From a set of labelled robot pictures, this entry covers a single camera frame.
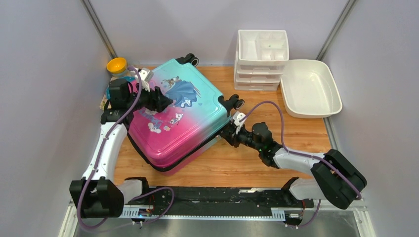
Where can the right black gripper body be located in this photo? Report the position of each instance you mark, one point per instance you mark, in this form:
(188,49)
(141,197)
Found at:
(241,137)

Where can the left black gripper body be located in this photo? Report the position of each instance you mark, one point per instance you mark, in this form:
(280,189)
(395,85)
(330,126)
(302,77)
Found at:
(145,100)

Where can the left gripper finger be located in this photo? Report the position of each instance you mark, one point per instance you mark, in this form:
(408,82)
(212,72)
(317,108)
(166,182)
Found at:
(161,104)
(159,96)

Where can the pink and teal kids suitcase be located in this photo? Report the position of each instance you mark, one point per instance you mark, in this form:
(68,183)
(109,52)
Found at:
(189,125)

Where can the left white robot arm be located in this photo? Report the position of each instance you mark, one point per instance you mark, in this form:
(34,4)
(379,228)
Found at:
(95,195)

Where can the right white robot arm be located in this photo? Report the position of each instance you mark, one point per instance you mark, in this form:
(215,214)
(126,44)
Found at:
(333,177)

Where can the teal polka dot plate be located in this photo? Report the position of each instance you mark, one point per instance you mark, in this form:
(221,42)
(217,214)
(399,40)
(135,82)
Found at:
(129,79)

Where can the floral cloth mat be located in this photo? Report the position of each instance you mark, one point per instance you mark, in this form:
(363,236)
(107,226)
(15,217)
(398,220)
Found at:
(132,72)

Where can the yellow bowl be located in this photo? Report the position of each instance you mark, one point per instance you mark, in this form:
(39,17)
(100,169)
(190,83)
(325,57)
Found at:
(117,67)

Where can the white plastic basin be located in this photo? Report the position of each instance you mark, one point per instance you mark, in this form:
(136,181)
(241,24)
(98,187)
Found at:
(309,90)

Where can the white plastic drawer organizer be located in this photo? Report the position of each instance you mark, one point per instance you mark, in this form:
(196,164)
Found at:
(260,59)

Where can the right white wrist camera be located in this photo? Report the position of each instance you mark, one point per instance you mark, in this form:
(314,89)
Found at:
(238,118)

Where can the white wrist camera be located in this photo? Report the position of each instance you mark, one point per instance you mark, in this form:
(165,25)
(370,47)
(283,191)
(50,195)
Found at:
(144,76)
(238,118)

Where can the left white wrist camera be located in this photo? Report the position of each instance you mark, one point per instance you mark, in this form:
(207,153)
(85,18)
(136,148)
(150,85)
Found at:
(144,76)

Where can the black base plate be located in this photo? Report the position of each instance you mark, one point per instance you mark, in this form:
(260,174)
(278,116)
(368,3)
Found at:
(218,201)

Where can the aluminium rail frame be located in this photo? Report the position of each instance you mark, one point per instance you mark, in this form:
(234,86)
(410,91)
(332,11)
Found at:
(323,220)

